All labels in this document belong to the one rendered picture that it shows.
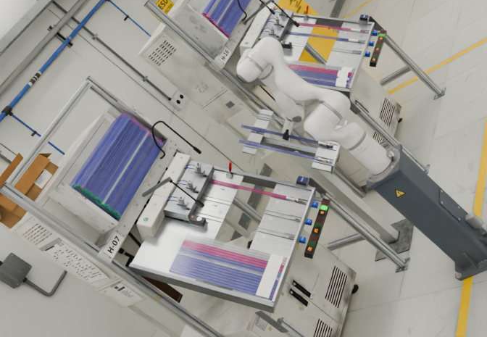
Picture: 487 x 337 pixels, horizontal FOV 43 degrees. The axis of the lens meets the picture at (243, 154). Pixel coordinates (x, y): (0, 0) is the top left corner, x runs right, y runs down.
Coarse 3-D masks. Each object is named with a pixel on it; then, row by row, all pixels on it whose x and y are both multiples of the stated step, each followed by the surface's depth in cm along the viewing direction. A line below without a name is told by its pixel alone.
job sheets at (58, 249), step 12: (60, 240) 292; (48, 252) 308; (60, 252) 302; (72, 252) 297; (72, 264) 306; (84, 264) 302; (84, 276) 314; (96, 276) 309; (120, 288) 309; (132, 300) 315
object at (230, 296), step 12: (132, 264) 288; (144, 276) 290; (156, 276) 286; (168, 276) 282; (192, 288) 282; (204, 288) 278; (216, 288) 276; (228, 300) 278; (240, 300) 274; (252, 300) 270; (264, 300) 270
